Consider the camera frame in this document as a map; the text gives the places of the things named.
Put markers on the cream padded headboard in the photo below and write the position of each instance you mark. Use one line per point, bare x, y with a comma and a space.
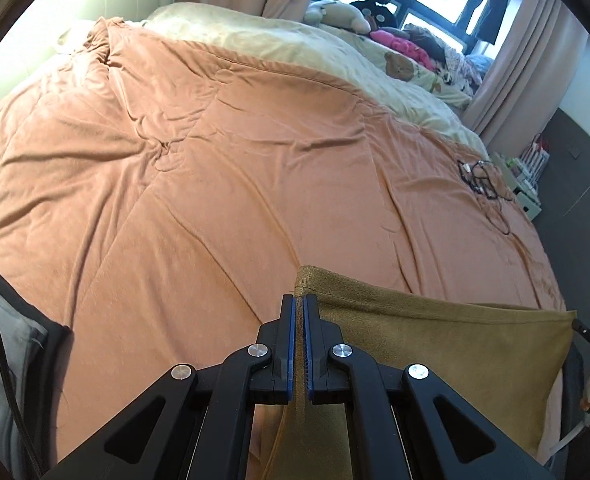
100, 5

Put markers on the white plush toy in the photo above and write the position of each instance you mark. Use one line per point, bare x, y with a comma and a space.
335, 15

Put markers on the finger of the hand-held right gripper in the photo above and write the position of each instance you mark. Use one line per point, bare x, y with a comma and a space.
587, 334

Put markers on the window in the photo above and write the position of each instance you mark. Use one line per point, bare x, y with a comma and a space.
425, 5

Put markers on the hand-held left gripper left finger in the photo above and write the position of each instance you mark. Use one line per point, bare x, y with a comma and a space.
290, 350

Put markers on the white storage rack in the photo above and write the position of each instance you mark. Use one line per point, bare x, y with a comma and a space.
527, 175

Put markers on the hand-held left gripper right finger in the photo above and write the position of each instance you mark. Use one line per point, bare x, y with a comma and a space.
309, 355

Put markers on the grey jacket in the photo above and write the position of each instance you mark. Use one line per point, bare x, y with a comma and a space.
25, 350

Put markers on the wall socket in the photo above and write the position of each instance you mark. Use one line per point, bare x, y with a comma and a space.
575, 151

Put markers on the pink clothes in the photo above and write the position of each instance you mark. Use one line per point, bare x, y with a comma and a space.
405, 45

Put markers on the floral cloth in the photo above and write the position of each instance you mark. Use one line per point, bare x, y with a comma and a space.
460, 67

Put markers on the brown t-shirt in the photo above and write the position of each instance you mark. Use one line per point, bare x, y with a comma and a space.
425, 340

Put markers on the dark plush toy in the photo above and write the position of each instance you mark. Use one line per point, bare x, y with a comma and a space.
375, 12

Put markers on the cream blanket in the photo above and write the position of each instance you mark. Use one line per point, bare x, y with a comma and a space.
285, 35

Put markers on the orange blanket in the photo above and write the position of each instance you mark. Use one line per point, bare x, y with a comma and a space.
225, 185

